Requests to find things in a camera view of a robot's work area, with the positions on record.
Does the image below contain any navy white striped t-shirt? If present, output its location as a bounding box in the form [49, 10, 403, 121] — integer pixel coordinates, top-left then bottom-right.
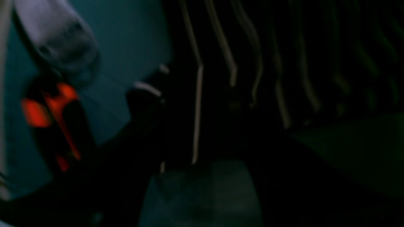
[126, 0, 403, 171]

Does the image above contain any teal tablecloth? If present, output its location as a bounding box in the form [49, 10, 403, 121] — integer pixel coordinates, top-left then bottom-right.
[4, 0, 172, 199]

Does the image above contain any orange black utility knife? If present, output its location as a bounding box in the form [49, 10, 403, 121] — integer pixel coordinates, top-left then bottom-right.
[20, 75, 96, 176]

